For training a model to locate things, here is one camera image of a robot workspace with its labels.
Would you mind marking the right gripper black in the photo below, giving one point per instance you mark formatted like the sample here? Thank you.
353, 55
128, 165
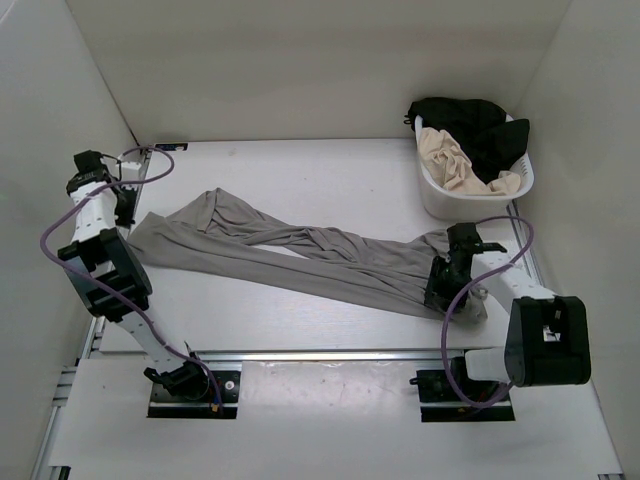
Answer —
435, 285

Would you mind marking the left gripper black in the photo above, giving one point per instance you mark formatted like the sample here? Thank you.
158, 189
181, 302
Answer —
127, 219

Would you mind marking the grey trousers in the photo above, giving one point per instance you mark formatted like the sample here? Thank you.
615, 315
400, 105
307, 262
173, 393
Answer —
220, 234

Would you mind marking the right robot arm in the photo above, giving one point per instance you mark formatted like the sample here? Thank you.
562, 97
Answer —
547, 341

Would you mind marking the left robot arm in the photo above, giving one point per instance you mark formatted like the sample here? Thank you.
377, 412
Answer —
109, 279

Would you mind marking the white laundry basket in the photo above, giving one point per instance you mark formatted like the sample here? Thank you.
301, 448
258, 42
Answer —
446, 205

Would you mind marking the blue label sticker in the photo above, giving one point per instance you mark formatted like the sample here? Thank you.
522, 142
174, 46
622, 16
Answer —
172, 147

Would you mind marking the beige garment in basket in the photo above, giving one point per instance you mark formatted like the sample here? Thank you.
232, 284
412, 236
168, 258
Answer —
451, 169

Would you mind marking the black garment in basket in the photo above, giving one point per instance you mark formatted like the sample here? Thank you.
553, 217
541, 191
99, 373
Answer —
492, 142

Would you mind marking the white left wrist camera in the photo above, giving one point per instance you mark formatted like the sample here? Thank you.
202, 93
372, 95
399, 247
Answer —
130, 174

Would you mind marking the aluminium front rail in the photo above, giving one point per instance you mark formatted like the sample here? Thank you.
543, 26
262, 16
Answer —
319, 356

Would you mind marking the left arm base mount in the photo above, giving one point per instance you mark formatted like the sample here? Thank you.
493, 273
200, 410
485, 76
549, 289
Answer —
189, 393

